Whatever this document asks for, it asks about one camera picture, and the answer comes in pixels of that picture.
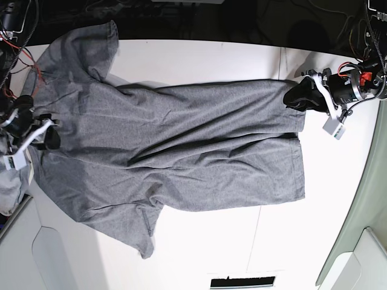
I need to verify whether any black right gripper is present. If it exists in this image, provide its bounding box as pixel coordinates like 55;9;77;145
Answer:
1;95;61;150

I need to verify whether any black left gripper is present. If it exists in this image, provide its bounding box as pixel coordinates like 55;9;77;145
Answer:
283;71;365;113

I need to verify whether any grey t-shirt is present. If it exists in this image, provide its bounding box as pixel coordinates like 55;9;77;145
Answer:
30;21;305;259

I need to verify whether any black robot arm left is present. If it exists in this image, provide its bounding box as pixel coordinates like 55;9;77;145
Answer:
283;1;386;121

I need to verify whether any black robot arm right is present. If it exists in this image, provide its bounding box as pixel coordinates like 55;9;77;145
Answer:
1;1;60;154

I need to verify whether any light grey cloth pile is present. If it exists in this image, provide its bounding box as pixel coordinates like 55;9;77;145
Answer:
0;135;31;216

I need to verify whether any white panel left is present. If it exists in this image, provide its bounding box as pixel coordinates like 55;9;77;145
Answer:
1;196;78;289

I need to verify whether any white panel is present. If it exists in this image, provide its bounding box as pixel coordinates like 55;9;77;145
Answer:
331;227;386;290
1;196;78;289

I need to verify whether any white panel right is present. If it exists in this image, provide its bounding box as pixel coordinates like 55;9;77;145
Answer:
331;227;386;290

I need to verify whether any white cable on floor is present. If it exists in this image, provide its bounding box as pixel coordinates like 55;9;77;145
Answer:
308;0;363;40

